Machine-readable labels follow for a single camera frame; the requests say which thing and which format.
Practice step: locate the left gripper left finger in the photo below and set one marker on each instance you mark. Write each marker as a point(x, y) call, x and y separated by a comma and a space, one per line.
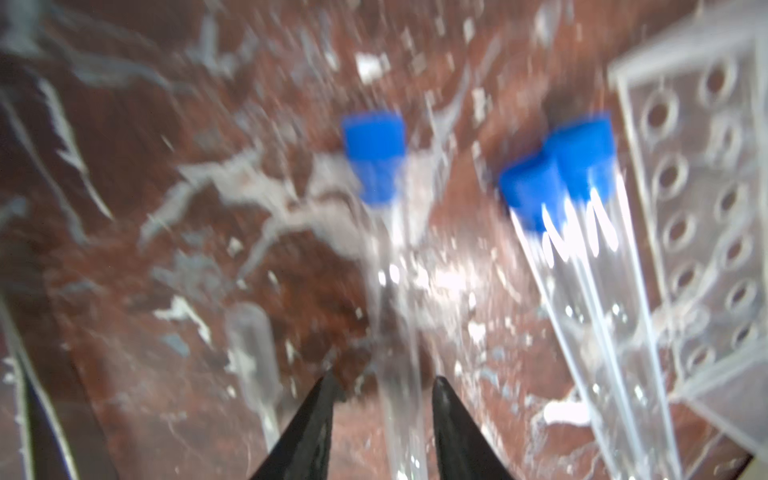
point(303, 450)

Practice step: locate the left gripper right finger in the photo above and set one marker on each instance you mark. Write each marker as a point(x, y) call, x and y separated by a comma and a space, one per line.
point(462, 451)

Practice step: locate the clear acrylic test tube rack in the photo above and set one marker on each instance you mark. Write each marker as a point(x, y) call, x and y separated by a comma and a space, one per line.
point(694, 106)

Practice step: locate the test tube blue cap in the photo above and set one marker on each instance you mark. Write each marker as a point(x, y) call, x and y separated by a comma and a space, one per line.
point(587, 160)
point(375, 147)
point(548, 232)

